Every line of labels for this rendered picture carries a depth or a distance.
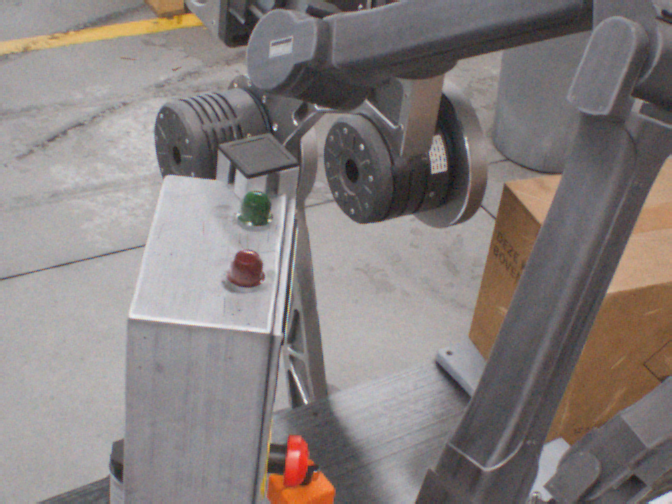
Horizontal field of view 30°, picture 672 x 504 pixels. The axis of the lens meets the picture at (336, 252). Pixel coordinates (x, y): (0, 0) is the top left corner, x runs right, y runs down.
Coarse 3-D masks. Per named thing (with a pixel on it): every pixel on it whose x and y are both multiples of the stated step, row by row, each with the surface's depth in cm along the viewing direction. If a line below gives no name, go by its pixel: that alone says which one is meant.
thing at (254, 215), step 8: (248, 192) 89; (256, 192) 89; (248, 200) 88; (256, 200) 88; (264, 200) 88; (240, 208) 89; (248, 208) 88; (256, 208) 88; (264, 208) 88; (240, 216) 89; (248, 216) 88; (256, 216) 88; (264, 216) 88; (272, 216) 90; (240, 224) 89; (248, 224) 88; (256, 224) 88; (264, 224) 89
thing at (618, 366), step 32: (512, 192) 163; (544, 192) 163; (512, 224) 164; (640, 224) 160; (512, 256) 165; (640, 256) 154; (480, 288) 174; (512, 288) 166; (608, 288) 148; (640, 288) 149; (480, 320) 176; (608, 320) 151; (640, 320) 153; (480, 352) 177; (608, 352) 155; (640, 352) 157; (576, 384) 156; (608, 384) 159; (640, 384) 161; (576, 416) 160; (608, 416) 163
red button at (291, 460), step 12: (276, 444) 92; (288, 444) 91; (300, 444) 91; (276, 456) 91; (288, 456) 90; (300, 456) 90; (276, 468) 91; (288, 468) 90; (300, 468) 90; (288, 480) 91; (300, 480) 91
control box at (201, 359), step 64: (192, 192) 92; (192, 256) 86; (128, 320) 80; (192, 320) 80; (256, 320) 81; (128, 384) 83; (192, 384) 83; (256, 384) 83; (128, 448) 87; (192, 448) 87; (256, 448) 87
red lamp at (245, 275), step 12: (240, 252) 83; (252, 252) 83; (240, 264) 82; (252, 264) 82; (228, 276) 83; (240, 276) 83; (252, 276) 83; (264, 276) 84; (240, 288) 83; (252, 288) 83
